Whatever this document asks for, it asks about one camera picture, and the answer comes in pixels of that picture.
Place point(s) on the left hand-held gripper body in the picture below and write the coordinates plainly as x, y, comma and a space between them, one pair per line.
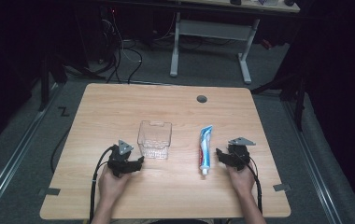
118, 157

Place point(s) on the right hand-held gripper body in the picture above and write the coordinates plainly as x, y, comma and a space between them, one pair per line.
239, 152

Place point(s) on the blue white toothpaste tube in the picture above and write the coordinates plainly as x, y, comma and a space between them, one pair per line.
205, 149

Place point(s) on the clear plastic basket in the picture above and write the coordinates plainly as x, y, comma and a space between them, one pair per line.
154, 140

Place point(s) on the person's right hand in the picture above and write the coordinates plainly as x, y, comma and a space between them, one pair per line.
242, 180

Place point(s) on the person's left hand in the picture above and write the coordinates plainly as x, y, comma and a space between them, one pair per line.
111, 186

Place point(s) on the grey tape piece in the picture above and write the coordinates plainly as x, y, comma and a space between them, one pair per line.
281, 187
50, 191

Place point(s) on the black metal stand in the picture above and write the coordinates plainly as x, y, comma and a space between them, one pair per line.
294, 90

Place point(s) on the metal floor rail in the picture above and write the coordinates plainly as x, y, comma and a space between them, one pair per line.
314, 161
13, 155

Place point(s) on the white frame desk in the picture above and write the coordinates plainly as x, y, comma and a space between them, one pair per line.
213, 29

